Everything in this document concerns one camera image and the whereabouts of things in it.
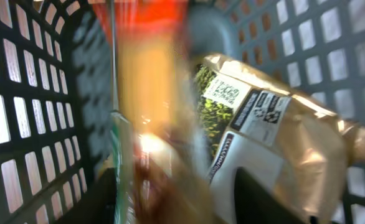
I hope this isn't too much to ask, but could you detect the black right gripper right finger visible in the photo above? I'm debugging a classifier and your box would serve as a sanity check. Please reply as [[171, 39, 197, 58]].
[[234, 168, 303, 224]]

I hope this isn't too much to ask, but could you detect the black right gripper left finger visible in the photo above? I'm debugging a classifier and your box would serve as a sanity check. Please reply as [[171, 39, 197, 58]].
[[56, 169, 117, 224]]

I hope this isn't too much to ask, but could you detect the gold foil snack bag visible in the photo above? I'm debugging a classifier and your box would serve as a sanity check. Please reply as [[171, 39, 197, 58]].
[[194, 54, 365, 223]]

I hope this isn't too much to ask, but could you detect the red San Remo spaghetti pack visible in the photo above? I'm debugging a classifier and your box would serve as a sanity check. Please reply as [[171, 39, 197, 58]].
[[90, 1, 220, 223]]

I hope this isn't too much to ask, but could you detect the grey plastic lattice basket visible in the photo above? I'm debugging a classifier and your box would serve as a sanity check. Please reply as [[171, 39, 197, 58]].
[[0, 0, 365, 223]]

